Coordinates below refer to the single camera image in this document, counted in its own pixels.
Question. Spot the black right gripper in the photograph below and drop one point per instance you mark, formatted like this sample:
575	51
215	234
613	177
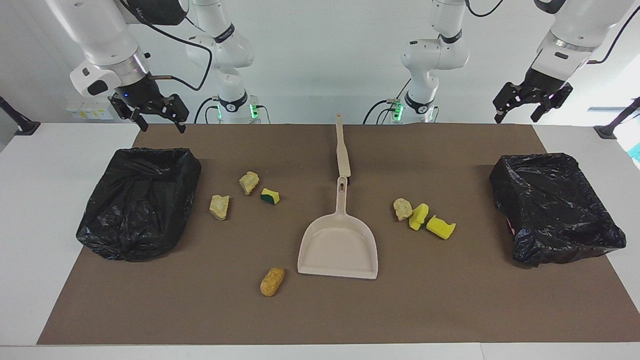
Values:
142	95

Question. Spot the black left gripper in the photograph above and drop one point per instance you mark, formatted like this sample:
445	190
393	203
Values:
537	85

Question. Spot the tan foam chunk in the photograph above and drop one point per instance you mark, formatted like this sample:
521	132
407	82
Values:
249	182
219	207
402	209

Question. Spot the dark green yellow sponge wedge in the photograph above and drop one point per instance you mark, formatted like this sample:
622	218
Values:
270	196

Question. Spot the large yellow sponge piece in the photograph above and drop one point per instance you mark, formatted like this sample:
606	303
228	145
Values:
440	227

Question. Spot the small yellow sponge piece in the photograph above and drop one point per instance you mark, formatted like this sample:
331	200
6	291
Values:
419	216

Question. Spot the beige hand brush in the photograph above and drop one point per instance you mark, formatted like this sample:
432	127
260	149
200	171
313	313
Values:
343	155

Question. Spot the orange oval sponge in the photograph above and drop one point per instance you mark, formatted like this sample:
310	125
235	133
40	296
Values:
272	281

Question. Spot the beige plastic dustpan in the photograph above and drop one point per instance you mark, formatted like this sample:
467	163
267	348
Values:
337	245

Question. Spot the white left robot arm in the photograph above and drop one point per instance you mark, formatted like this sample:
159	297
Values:
435	55

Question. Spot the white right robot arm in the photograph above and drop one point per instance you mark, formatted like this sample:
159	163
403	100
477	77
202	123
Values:
100	35

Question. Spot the black trash bag bin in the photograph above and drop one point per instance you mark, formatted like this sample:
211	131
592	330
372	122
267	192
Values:
555	215
140	210

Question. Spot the white cardboard box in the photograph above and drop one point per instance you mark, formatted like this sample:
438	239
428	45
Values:
85	112

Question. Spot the teal object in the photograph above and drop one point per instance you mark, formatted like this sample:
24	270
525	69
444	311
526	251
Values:
635	151

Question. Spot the brown table mat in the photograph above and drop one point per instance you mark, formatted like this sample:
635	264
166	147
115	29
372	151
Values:
450	300

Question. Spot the black camera stand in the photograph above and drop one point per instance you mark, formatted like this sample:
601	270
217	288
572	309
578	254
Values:
617	121
17	120

